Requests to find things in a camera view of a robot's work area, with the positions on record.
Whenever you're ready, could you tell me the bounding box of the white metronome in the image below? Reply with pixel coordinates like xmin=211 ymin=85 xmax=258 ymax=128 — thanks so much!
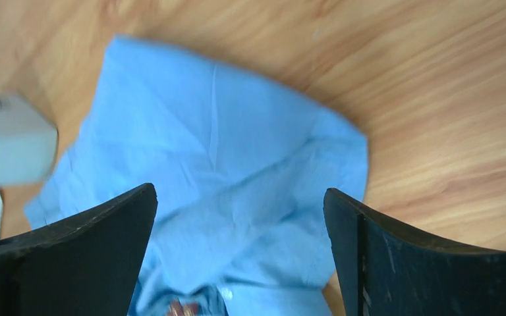
xmin=0 ymin=93 xmax=58 ymax=186

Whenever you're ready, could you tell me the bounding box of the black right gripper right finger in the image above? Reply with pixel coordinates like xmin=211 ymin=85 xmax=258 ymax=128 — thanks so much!
xmin=323 ymin=188 xmax=506 ymax=315

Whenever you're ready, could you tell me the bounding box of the light blue shirt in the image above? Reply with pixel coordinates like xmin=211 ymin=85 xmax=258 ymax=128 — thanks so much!
xmin=24 ymin=36 xmax=368 ymax=315

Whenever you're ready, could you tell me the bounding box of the gold leaf brooch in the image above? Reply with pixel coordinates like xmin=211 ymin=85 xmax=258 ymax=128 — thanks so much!
xmin=165 ymin=300 xmax=200 ymax=316

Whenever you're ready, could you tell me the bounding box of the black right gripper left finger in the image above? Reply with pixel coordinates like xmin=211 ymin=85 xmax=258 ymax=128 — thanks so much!
xmin=0 ymin=183 xmax=157 ymax=315

